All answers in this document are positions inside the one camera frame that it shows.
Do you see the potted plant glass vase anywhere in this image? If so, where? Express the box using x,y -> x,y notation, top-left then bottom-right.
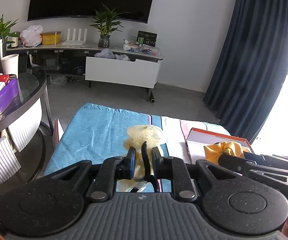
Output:
90,4 -> 125,48

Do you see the white wifi router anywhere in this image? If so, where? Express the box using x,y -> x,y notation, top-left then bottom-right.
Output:
62,28 -> 87,46

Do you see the orange yellow fabric scrunchie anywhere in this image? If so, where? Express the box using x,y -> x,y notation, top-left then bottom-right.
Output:
204,141 -> 251,165

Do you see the white ribbed drawer unit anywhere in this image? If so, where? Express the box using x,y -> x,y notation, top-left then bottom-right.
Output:
0,100 -> 42,185

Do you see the white plastic bag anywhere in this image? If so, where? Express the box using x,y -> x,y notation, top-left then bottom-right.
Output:
20,25 -> 43,47

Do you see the round dark side table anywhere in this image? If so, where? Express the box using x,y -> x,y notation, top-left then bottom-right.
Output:
0,67 -> 53,197

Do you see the striped blue table cloth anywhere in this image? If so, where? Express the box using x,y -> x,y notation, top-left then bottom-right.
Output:
43,102 -> 233,193

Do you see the dark blue curtain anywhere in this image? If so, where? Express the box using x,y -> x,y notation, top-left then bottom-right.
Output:
204,0 -> 288,141

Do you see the yellow box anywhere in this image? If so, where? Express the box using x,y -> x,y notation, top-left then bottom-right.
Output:
42,31 -> 61,45

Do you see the white cat figurine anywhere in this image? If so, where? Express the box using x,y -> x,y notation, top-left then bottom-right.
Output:
123,39 -> 131,51

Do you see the orange white cardboard box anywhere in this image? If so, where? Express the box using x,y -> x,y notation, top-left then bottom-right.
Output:
184,128 -> 254,164

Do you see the grey cloth in drawer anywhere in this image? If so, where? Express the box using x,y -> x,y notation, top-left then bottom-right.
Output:
94,48 -> 130,61

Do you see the black green box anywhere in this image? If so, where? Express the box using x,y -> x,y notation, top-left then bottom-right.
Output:
136,30 -> 158,47

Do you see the white drawer tv cabinet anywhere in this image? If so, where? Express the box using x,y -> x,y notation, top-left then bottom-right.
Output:
7,43 -> 164,103

